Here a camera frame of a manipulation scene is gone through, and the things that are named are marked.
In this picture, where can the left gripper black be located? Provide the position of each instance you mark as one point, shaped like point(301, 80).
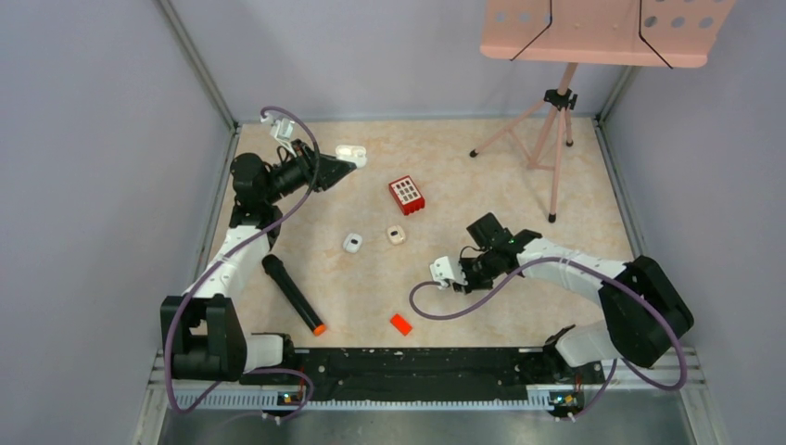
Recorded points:
point(331, 170)

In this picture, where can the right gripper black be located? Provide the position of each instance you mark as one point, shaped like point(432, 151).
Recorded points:
point(472, 285)

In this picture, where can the white earbud case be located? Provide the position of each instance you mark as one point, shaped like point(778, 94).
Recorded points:
point(352, 243)
point(353, 154)

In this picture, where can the beige earbud case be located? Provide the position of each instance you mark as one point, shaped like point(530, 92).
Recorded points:
point(396, 235)

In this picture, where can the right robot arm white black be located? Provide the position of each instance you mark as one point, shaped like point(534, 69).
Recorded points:
point(642, 312)

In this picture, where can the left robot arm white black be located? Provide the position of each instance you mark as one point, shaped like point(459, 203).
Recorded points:
point(201, 331)

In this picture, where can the red block with windows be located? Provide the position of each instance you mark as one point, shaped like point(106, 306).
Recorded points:
point(407, 195)

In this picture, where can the small orange red block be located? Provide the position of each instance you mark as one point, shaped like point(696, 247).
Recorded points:
point(401, 324)

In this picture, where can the black marker orange cap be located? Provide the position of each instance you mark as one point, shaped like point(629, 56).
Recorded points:
point(276, 270)

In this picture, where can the pink music stand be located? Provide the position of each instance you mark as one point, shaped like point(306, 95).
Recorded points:
point(650, 33)

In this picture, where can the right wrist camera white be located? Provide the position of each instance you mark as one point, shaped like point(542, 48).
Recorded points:
point(447, 271)

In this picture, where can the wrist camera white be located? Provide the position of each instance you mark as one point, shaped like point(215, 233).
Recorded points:
point(447, 271)
point(281, 130)

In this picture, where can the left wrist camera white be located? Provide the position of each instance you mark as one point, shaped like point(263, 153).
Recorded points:
point(281, 130)

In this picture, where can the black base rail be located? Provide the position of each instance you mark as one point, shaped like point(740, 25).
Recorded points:
point(425, 374)

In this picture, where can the grey cable duct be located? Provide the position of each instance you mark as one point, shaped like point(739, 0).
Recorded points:
point(268, 400)

